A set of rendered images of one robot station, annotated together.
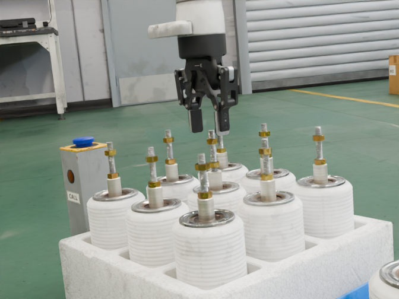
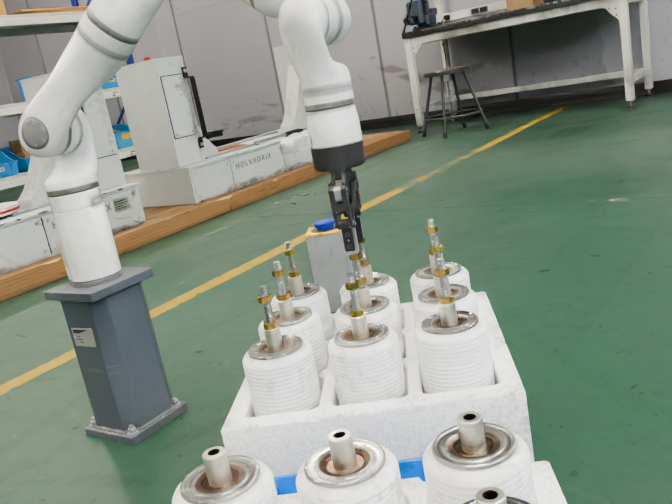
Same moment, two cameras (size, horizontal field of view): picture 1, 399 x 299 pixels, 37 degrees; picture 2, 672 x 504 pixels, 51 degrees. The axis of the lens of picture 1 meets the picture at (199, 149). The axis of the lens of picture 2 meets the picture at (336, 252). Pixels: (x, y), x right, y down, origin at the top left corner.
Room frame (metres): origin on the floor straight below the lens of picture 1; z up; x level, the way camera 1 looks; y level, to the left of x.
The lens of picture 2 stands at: (0.20, -0.72, 0.60)
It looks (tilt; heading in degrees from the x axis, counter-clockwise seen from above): 14 degrees down; 45
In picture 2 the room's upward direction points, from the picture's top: 11 degrees counter-clockwise
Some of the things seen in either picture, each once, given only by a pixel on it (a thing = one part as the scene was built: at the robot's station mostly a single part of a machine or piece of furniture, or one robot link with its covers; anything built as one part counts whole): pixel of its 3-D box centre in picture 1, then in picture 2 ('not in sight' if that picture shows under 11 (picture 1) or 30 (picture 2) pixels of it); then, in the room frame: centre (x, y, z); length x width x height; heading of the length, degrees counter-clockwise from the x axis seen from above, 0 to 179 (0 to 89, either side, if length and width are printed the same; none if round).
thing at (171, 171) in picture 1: (171, 173); (365, 274); (1.02, 0.05, 0.26); 0.02 x 0.02 x 0.03
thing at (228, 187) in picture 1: (215, 188); (364, 306); (0.92, -0.02, 0.25); 0.08 x 0.08 x 0.01
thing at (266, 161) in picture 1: (266, 164); (354, 299); (0.83, -0.09, 0.30); 0.01 x 0.01 x 0.08
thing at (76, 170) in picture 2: not in sight; (62, 151); (0.79, 0.52, 0.54); 0.09 x 0.09 x 0.17; 26
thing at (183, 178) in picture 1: (172, 180); (367, 282); (1.02, 0.05, 0.25); 0.08 x 0.08 x 0.01
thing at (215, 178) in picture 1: (215, 181); (363, 297); (0.92, -0.02, 0.26); 0.02 x 0.02 x 0.03
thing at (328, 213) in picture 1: (323, 237); (459, 385); (0.91, -0.19, 0.16); 0.10 x 0.10 x 0.18
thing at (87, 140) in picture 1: (84, 143); (324, 226); (1.11, 0.22, 0.32); 0.04 x 0.04 x 0.02
